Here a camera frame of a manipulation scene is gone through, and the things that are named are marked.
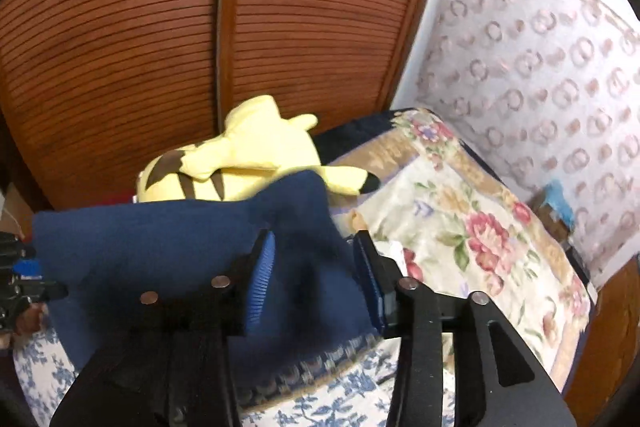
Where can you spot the dark blue bed cover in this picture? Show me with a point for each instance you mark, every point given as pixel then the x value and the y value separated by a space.
pixel 345 134

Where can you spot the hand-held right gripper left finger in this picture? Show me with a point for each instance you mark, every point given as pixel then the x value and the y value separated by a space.
pixel 262 279

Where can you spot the navy t-shirt with orange print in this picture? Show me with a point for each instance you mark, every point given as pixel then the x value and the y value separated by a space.
pixel 150 237

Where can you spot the small box with blue cloth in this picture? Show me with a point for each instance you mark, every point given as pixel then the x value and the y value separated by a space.
pixel 555 207

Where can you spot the cream floral quilt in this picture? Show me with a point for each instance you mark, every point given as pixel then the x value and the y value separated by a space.
pixel 475 217

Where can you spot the person's left hand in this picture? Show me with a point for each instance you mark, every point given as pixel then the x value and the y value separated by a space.
pixel 31 319

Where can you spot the wooden sideboard cabinet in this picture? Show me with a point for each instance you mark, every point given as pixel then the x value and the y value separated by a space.
pixel 610 332

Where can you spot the sheer curtain with pink circles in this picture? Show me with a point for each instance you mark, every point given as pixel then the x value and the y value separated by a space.
pixel 525 57

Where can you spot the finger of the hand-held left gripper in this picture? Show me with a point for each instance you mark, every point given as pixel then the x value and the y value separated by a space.
pixel 47 292
pixel 26 267

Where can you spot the yellow plush toy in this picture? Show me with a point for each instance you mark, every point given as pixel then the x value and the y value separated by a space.
pixel 250 142

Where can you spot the blue and white floral bedsheet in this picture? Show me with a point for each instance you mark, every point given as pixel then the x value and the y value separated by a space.
pixel 350 394

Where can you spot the wooden louvered wardrobe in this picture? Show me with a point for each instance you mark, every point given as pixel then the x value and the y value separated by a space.
pixel 125 32

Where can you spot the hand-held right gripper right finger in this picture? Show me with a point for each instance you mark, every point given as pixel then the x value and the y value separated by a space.
pixel 371 282

